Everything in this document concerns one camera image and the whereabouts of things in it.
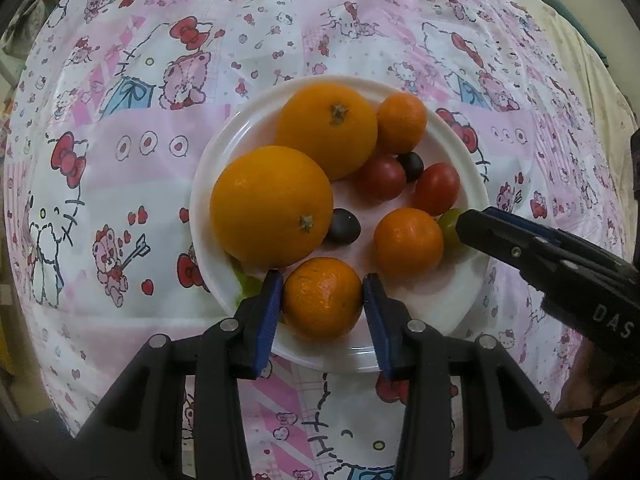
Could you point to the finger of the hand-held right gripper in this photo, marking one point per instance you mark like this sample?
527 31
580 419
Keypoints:
500 242
525 222

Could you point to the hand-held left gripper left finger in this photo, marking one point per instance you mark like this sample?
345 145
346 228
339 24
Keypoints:
265 330

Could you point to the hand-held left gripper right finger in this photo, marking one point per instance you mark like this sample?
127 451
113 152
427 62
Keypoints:
382 330

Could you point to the green grape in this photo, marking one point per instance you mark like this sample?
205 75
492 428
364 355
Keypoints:
447 222

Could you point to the white and pink plate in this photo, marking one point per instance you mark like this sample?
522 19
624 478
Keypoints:
460 285

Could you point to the small mandarin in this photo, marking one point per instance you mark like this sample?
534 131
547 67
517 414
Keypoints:
407 237
322 297
401 122

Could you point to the red cherry tomato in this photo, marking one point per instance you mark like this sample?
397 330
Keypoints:
437 187
380 177

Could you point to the dark grape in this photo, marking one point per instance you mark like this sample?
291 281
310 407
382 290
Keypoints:
344 226
411 165

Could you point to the large orange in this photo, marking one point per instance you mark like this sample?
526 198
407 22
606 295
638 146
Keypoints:
271 206
326 131

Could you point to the person's right forearm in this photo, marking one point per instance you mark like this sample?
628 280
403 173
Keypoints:
595 390

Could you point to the pink cartoon printed tablecloth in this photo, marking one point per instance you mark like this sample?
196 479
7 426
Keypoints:
125 235

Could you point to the cream cloth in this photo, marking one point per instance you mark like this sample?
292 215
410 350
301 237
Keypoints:
570 35

